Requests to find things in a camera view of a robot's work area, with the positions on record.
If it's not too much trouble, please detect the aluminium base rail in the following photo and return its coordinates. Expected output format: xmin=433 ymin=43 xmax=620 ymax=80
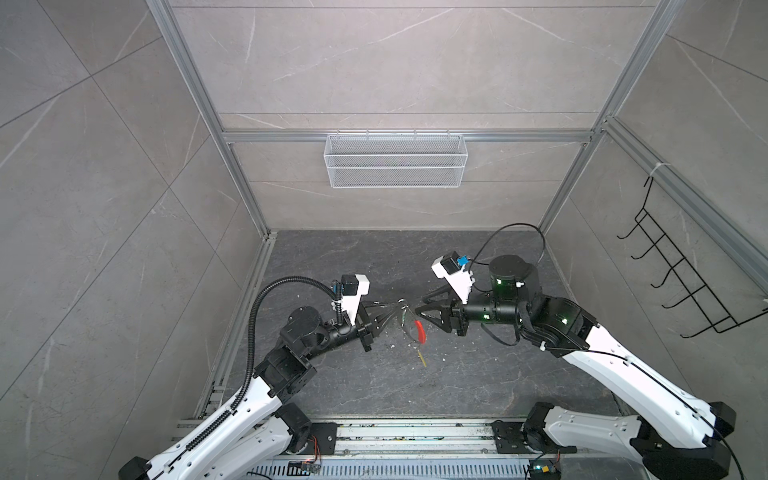
xmin=161 ymin=417 xmax=667 ymax=462

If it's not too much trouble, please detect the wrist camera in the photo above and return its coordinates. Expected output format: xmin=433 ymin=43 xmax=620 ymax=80
xmin=339 ymin=274 xmax=370 ymax=326
xmin=431 ymin=251 xmax=475 ymax=304

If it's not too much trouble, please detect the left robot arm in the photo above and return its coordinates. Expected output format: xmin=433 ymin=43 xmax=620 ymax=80
xmin=118 ymin=302 xmax=399 ymax=479

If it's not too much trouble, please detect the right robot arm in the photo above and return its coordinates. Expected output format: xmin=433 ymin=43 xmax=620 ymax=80
xmin=415 ymin=252 xmax=736 ymax=479

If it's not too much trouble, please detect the white wire mesh basket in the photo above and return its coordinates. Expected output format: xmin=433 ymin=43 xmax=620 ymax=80
xmin=323 ymin=133 xmax=469 ymax=189

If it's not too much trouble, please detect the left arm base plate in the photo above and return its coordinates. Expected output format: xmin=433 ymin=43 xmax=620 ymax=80
xmin=284 ymin=422 xmax=339 ymax=457

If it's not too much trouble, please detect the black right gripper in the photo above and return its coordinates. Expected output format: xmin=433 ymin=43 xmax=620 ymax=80
xmin=414 ymin=281 xmax=527 ymax=336

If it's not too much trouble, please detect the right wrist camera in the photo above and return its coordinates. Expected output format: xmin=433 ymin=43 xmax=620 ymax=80
xmin=431 ymin=251 xmax=475 ymax=304

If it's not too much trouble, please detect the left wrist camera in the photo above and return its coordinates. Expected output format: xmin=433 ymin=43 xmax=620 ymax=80
xmin=339 ymin=274 xmax=370 ymax=326

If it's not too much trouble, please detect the black corrugated cable conduit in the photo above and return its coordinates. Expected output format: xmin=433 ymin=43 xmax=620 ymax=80
xmin=230 ymin=275 xmax=337 ymax=412

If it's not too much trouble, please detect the black right camera cable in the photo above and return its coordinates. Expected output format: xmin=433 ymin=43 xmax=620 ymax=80
xmin=470 ymin=223 xmax=547 ymax=268

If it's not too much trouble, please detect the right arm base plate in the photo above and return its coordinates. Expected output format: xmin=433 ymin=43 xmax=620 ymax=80
xmin=490 ymin=420 xmax=577 ymax=454

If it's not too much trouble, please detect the black wire hook rack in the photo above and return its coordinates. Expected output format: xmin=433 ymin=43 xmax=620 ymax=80
xmin=616 ymin=176 xmax=767 ymax=339

